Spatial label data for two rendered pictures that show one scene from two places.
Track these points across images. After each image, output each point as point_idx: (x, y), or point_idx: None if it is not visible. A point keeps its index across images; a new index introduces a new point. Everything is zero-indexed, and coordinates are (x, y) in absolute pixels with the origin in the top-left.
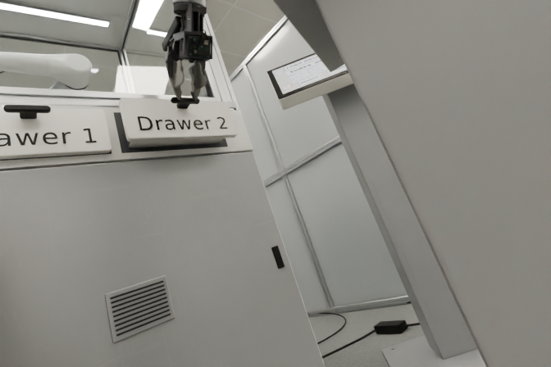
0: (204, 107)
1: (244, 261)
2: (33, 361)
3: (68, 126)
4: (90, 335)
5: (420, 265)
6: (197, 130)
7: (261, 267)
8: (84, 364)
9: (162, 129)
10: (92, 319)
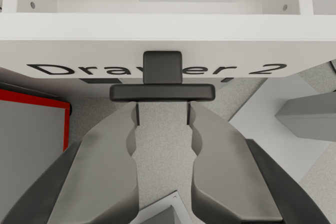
0: (250, 52)
1: (192, 78)
2: (44, 81)
3: None
4: (72, 81)
5: (322, 123)
6: (184, 74)
7: (206, 80)
8: (72, 83)
9: (100, 73)
10: (70, 79)
